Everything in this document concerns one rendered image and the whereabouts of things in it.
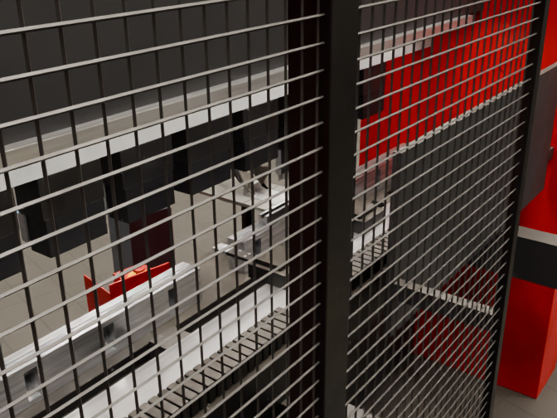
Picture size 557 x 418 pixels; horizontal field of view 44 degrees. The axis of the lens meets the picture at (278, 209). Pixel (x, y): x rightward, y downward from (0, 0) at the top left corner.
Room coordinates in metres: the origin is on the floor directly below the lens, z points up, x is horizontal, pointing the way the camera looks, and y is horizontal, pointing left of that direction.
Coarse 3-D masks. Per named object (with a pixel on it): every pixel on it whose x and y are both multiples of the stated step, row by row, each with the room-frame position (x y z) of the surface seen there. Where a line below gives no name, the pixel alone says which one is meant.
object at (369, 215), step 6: (360, 204) 1.78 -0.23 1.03; (366, 204) 1.78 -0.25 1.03; (372, 204) 1.78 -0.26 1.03; (360, 210) 1.74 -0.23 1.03; (372, 210) 1.76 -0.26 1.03; (378, 210) 1.77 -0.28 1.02; (354, 216) 1.72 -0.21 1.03; (360, 216) 1.70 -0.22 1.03; (366, 216) 1.72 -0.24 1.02; (372, 216) 1.72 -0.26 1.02; (378, 216) 1.74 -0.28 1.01; (354, 222) 1.70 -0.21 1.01; (360, 222) 1.69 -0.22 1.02; (366, 222) 1.69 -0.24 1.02; (372, 222) 1.72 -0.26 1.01; (354, 228) 1.70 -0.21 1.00; (360, 228) 1.69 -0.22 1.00; (366, 228) 1.69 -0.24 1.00; (372, 228) 1.72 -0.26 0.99
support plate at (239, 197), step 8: (224, 184) 2.04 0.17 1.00; (272, 184) 2.03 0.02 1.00; (200, 192) 1.99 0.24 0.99; (208, 192) 1.97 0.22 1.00; (216, 192) 1.97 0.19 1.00; (240, 192) 1.97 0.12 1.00; (224, 200) 1.93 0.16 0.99; (232, 200) 1.91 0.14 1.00; (240, 200) 1.91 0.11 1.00; (256, 200) 1.90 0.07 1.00; (256, 208) 1.85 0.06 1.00; (264, 208) 1.84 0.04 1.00
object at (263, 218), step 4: (280, 204) 1.87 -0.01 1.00; (284, 204) 1.89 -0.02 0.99; (272, 208) 1.84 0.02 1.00; (276, 208) 1.85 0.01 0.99; (280, 208) 1.84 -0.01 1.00; (284, 208) 1.85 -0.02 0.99; (264, 212) 1.81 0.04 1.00; (268, 212) 1.82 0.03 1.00; (272, 212) 1.81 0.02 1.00; (276, 212) 1.82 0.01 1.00; (280, 212) 1.83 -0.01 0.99; (284, 212) 1.85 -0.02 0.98; (260, 216) 1.80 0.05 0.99; (264, 216) 1.79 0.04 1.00; (268, 216) 1.79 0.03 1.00; (272, 216) 1.80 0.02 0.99; (276, 216) 1.82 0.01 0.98; (260, 220) 1.80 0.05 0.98; (264, 220) 1.79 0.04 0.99; (268, 220) 1.79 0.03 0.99; (272, 220) 1.80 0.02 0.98; (264, 224) 1.79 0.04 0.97
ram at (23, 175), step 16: (400, 48) 2.35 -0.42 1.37; (416, 48) 2.44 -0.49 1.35; (368, 64) 2.17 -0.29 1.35; (256, 96) 1.71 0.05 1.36; (272, 96) 1.77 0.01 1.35; (224, 112) 1.61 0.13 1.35; (160, 128) 1.44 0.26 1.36; (176, 128) 1.48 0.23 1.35; (96, 144) 1.30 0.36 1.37; (112, 144) 1.33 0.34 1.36; (128, 144) 1.37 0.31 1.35; (48, 160) 1.21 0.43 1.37; (64, 160) 1.24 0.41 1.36; (80, 160) 1.27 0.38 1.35; (0, 176) 1.13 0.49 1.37; (16, 176) 1.16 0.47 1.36; (32, 176) 1.18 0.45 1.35
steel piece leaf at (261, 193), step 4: (256, 184) 1.99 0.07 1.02; (260, 184) 2.01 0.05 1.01; (244, 188) 1.95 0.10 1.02; (256, 188) 1.99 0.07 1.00; (260, 188) 1.99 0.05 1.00; (264, 188) 1.99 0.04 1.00; (244, 192) 1.95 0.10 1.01; (248, 192) 1.96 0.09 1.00; (256, 192) 1.96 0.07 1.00; (260, 192) 1.96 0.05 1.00; (264, 192) 1.96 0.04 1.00; (268, 192) 1.96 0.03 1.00; (272, 192) 1.96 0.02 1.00; (276, 192) 1.96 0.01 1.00; (248, 196) 1.93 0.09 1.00; (256, 196) 1.93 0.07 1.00; (260, 196) 1.93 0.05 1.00; (264, 196) 1.93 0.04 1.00; (268, 196) 1.93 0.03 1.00; (280, 196) 1.93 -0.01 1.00; (260, 200) 1.90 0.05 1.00; (272, 200) 1.90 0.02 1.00
